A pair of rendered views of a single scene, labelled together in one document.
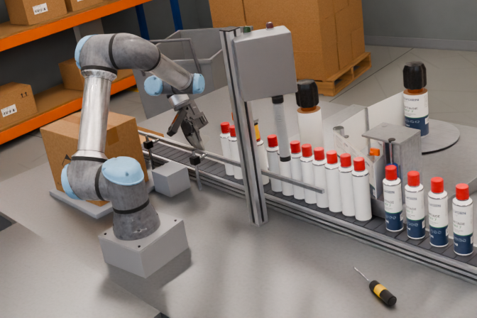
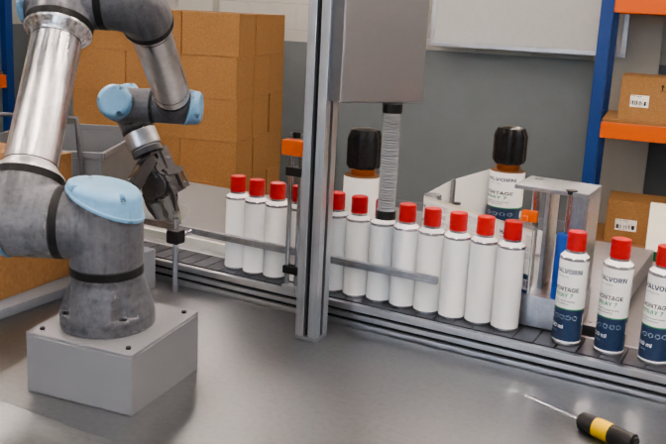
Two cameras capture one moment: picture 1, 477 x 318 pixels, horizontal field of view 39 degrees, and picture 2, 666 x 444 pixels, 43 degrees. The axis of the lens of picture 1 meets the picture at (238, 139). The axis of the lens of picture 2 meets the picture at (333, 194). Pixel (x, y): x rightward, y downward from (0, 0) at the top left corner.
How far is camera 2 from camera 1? 0.93 m
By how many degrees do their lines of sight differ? 23
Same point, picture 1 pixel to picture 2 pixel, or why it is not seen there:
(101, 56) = not seen: outside the picture
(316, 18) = (233, 137)
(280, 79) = (400, 74)
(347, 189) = (485, 275)
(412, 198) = (619, 279)
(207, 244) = (232, 365)
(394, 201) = (579, 288)
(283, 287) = (419, 427)
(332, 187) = (456, 272)
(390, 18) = not seen: hidden behind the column
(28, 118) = not seen: outside the picture
